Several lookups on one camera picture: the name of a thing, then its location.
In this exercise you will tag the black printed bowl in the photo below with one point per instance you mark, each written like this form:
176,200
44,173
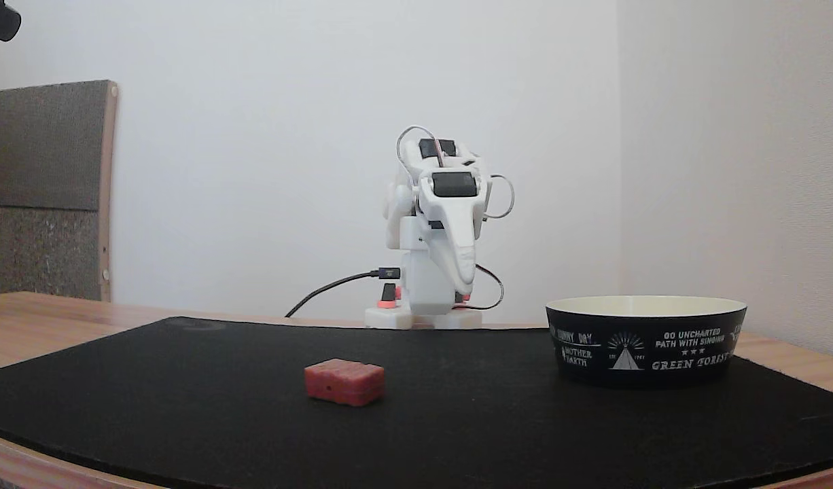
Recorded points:
644,346

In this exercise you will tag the black table mat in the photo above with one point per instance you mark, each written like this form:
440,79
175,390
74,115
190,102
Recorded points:
416,421

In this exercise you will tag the red toy block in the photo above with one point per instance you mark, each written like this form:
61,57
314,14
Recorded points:
344,382

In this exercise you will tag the grey board wooden frame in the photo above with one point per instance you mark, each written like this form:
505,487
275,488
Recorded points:
46,190

